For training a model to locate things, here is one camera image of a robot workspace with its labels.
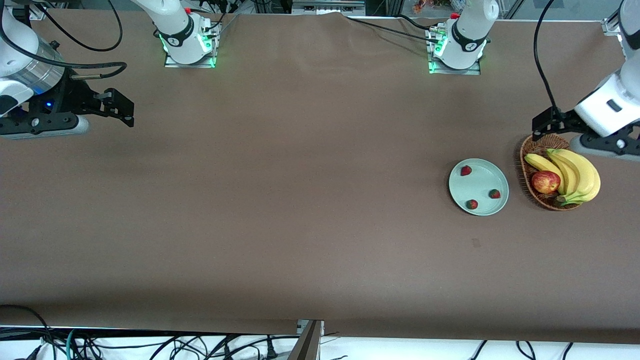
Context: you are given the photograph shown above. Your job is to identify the pale green round plate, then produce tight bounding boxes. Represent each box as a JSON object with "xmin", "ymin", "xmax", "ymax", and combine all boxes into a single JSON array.
[{"xmin": 448, "ymin": 158, "xmax": 510, "ymax": 217}]

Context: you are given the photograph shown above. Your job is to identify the small yellow banana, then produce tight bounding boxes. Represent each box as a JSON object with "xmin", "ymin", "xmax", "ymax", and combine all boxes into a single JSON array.
[{"xmin": 524, "ymin": 153, "xmax": 567, "ymax": 195}]

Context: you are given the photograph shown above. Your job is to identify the red apple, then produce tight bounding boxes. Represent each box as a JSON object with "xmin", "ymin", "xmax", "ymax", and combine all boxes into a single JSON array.
[{"xmin": 531, "ymin": 170, "xmax": 561, "ymax": 195}]

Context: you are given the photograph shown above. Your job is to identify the large yellow banana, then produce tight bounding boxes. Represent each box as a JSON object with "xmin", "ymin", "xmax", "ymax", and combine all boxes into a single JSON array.
[{"xmin": 546, "ymin": 148, "xmax": 601, "ymax": 206}]

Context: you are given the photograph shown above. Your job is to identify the brown wicker basket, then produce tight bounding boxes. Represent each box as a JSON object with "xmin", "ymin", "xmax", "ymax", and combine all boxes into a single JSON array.
[{"xmin": 520, "ymin": 132, "xmax": 583, "ymax": 211}]

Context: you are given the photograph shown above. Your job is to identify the orange background objects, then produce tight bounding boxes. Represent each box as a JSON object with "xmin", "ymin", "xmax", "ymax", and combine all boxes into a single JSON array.
[{"xmin": 412, "ymin": 0, "xmax": 453, "ymax": 14}]

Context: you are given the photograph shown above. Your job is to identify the grey electronics box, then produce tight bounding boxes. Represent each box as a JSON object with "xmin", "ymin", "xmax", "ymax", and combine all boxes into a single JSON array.
[{"xmin": 291, "ymin": 0, "xmax": 366, "ymax": 16}]

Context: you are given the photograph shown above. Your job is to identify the brown table cover sheet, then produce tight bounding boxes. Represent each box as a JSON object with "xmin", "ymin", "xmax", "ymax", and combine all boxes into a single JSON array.
[{"xmin": 0, "ymin": 9, "xmax": 640, "ymax": 346}]

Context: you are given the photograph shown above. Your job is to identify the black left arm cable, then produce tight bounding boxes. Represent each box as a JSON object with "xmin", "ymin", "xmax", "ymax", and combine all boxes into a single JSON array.
[{"xmin": 533, "ymin": 0, "xmax": 562, "ymax": 115}]

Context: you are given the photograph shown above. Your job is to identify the short black table cable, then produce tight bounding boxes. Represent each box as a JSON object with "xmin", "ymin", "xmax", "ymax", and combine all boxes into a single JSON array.
[{"xmin": 395, "ymin": 14, "xmax": 438, "ymax": 30}]

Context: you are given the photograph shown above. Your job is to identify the long black table cable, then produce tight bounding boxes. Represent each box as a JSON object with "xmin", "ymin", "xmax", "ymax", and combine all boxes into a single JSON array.
[{"xmin": 345, "ymin": 16, "xmax": 441, "ymax": 44}]

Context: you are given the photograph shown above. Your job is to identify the black looped floor cable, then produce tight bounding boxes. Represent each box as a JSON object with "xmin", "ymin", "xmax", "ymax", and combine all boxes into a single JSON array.
[{"xmin": 0, "ymin": 304, "xmax": 57, "ymax": 360}]

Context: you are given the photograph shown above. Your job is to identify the aluminium profile post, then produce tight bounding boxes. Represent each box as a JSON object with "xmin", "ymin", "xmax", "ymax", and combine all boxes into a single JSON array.
[{"xmin": 287, "ymin": 320, "xmax": 325, "ymax": 360}]

